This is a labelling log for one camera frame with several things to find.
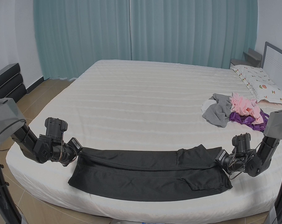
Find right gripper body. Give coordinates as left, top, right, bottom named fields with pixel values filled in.
left=215, top=149, right=228, bottom=167

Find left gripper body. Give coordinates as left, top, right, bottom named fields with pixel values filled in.
left=66, top=137, right=83, bottom=162

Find black T-shirt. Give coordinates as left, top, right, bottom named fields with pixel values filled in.
left=68, top=144, right=233, bottom=201

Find bed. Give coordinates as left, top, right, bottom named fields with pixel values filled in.
left=6, top=41, right=282, bottom=222

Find purple garment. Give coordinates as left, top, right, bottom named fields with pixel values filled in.
left=229, top=110, right=271, bottom=132

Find grey garment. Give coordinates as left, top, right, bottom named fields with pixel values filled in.
left=202, top=93, right=233, bottom=128

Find white garment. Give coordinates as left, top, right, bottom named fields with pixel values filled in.
left=201, top=99, right=213, bottom=113

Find pink garment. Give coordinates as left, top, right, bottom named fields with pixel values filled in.
left=229, top=92, right=264, bottom=125

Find white printed pillow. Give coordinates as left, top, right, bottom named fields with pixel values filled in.
left=230, top=65, right=282, bottom=105

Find black chest of drawers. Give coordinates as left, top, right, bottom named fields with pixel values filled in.
left=0, top=63, right=27, bottom=103

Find grey bedside table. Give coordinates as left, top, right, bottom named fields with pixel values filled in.
left=231, top=48, right=263, bottom=68

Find blue-green curtain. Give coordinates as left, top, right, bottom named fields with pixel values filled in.
left=130, top=0, right=258, bottom=68
left=34, top=0, right=132, bottom=80

